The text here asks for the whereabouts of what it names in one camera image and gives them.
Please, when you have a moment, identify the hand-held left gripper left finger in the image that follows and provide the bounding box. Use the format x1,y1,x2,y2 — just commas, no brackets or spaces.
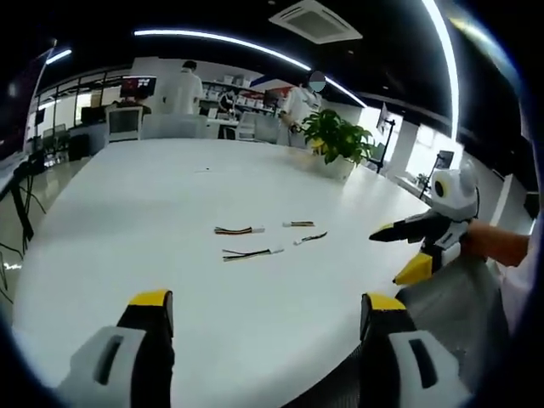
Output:
54,288,176,408

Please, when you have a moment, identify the black monitor stand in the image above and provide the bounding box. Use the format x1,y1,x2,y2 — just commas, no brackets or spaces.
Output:
375,103,397,174

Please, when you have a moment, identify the computer monitor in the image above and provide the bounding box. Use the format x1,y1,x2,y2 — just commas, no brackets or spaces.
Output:
120,76,158,99

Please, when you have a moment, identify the white plant pot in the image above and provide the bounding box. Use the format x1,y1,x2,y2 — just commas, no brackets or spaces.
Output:
313,152,356,182

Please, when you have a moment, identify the person's right hand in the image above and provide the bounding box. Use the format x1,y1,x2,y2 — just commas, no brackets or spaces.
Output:
463,221,530,268

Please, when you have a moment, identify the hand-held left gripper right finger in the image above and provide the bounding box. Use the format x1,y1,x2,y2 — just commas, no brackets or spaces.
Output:
360,292,473,408

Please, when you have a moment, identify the small desk monitor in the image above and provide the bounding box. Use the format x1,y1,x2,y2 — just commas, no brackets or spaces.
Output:
432,150,456,172

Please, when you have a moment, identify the green potted plant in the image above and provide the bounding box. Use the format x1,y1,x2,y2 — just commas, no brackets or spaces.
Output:
300,108,376,167

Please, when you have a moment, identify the white office chair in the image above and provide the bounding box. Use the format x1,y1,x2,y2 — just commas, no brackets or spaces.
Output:
105,105,145,143

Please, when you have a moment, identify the ceiling air conditioner unit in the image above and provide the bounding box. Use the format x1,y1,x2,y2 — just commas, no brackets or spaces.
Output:
268,0,364,44

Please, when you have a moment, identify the shelf with white boxes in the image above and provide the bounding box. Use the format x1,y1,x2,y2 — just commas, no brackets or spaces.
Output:
199,74,286,116

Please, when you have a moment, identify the desk with black legs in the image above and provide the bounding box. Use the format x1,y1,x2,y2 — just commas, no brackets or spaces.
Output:
0,150,48,252

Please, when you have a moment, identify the long ceiling light strip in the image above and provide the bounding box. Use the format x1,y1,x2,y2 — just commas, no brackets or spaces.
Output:
133,28,312,72
422,0,462,144

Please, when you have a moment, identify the short ceiling light strip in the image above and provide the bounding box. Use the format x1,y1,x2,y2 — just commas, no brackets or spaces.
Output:
44,48,73,65

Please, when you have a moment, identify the JST connector with dark wires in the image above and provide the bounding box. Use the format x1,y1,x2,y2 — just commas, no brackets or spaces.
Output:
292,230,329,247

